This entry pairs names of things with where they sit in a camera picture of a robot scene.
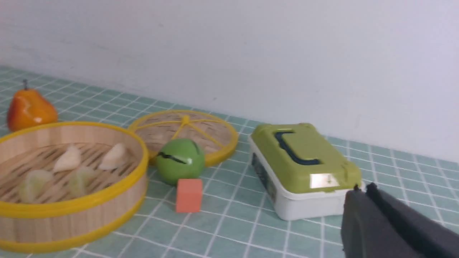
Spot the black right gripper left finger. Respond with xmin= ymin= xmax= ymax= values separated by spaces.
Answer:
xmin=341 ymin=185 xmax=423 ymax=258

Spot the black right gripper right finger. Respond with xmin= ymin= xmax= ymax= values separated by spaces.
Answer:
xmin=366 ymin=182 xmax=459 ymax=258

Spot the white dumpling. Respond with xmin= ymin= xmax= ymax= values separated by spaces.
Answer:
xmin=98 ymin=143 xmax=128 ymax=170
xmin=52 ymin=144 xmax=82 ymax=173

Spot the pale green dumpling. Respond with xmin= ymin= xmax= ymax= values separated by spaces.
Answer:
xmin=18 ymin=169 xmax=53 ymax=204
xmin=68 ymin=166 xmax=96 ymax=198

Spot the bamboo steamer lid yellow rim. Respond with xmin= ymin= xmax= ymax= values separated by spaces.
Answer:
xmin=128 ymin=109 xmax=239 ymax=167

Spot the bamboo steamer tray yellow rim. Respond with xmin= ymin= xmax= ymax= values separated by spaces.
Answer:
xmin=0 ymin=121 xmax=149 ymax=253

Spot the white box green lid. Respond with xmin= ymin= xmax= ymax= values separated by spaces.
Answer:
xmin=248 ymin=124 xmax=363 ymax=221

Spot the orange foam cube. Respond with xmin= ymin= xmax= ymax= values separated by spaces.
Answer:
xmin=175 ymin=178 xmax=203 ymax=213

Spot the green toy apple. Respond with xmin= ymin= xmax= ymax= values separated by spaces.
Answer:
xmin=156 ymin=138 xmax=205 ymax=186

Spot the orange toy pear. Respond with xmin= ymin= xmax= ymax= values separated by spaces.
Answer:
xmin=6 ymin=80 xmax=58 ymax=132

